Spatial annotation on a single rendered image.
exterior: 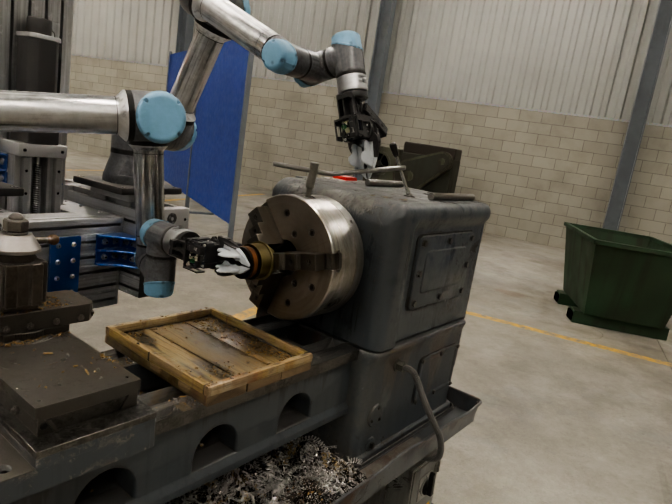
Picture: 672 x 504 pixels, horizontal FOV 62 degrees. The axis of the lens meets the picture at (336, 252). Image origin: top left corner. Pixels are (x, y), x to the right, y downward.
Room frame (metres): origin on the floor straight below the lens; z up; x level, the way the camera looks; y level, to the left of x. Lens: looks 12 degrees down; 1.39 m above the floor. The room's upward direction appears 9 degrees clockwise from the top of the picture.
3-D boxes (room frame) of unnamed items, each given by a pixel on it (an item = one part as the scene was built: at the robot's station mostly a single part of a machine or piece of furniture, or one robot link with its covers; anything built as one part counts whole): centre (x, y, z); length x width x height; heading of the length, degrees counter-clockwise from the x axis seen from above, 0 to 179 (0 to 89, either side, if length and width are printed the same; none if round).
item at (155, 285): (1.38, 0.44, 0.98); 0.11 x 0.08 x 0.11; 30
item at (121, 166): (1.68, 0.66, 1.21); 0.15 x 0.15 x 0.10
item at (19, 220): (0.91, 0.54, 1.17); 0.04 x 0.04 x 0.03
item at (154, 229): (1.37, 0.44, 1.08); 0.11 x 0.08 x 0.09; 52
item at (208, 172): (7.89, 2.22, 1.18); 4.12 x 0.80 x 2.35; 30
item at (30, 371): (0.87, 0.49, 0.95); 0.43 x 0.17 x 0.05; 53
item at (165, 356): (1.18, 0.25, 0.89); 0.36 x 0.30 x 0.04; 53
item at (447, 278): (1.71, -0.13, 1.06); 0.59 x 0.48 x 0.39; 143
